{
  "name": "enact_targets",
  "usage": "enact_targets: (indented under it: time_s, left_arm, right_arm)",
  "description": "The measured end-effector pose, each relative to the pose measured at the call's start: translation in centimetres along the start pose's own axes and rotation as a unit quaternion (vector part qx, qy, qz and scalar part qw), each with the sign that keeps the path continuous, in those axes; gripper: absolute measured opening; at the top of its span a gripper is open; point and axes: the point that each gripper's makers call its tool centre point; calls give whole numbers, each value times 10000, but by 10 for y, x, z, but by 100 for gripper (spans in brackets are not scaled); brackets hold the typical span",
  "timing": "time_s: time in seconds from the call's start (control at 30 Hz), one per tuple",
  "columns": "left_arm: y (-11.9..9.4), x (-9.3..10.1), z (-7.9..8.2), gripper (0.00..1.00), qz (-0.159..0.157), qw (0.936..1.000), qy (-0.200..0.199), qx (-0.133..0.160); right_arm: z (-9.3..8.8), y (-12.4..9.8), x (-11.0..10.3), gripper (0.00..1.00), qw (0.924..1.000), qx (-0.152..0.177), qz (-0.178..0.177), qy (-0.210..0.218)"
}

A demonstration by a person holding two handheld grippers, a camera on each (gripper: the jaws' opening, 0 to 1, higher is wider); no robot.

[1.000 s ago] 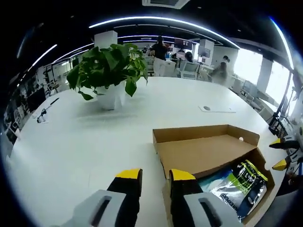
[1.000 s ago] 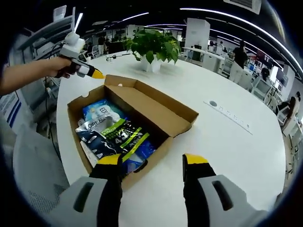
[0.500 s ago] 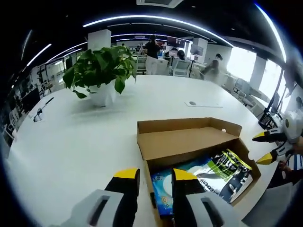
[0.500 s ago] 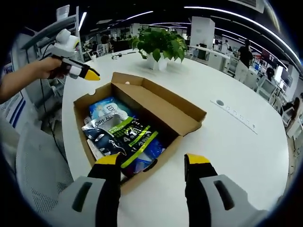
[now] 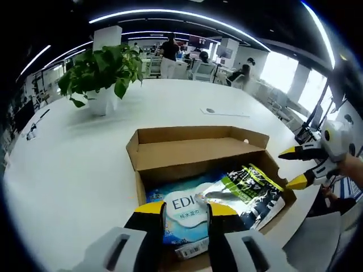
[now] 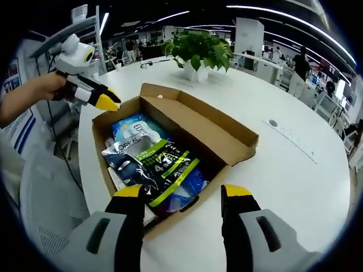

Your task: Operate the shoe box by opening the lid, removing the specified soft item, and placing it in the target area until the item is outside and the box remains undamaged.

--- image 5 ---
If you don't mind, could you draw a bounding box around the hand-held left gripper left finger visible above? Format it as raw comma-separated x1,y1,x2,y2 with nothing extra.
72,201,168,272

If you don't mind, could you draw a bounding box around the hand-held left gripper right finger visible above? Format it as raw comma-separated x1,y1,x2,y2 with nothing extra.
206,202,297,272

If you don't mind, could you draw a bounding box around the blue wet wipes soft item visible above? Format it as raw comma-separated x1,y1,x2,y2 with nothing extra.
146,169,232,260

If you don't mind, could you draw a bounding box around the navy patterned foil pouch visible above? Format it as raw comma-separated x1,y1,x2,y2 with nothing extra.
198,163,286,232

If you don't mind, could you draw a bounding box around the brown cardboard shoe box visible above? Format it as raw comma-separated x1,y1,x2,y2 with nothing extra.
126,126,298,272

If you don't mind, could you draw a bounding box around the person's right hand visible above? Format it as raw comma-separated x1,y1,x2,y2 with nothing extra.
338,156,359,177

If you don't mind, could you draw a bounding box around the black tripod stand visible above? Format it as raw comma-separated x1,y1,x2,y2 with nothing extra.
294,83,333,143

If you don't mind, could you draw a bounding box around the blue white display board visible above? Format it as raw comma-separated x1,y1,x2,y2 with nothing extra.
336,177,363,198

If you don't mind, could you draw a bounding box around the grey mesh office chair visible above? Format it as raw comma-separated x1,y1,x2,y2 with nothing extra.
272,211,363,272

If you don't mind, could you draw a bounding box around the white office chair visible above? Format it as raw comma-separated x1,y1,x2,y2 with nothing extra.
225,74,244,88
188,61,217,82

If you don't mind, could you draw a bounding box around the small white black device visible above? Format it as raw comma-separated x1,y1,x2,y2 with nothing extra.
26,124,39,141

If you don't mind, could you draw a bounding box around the black pen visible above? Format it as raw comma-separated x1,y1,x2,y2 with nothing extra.
33,109,51,126

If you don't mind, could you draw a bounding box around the green potted plant white pot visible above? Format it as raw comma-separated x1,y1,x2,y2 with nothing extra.
58,44,144,116

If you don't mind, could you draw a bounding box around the black monitor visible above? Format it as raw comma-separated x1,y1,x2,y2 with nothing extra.
12,100,35,134

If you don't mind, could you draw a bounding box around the long ceiling light strip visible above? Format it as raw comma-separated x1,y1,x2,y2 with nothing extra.
88,8,272,52

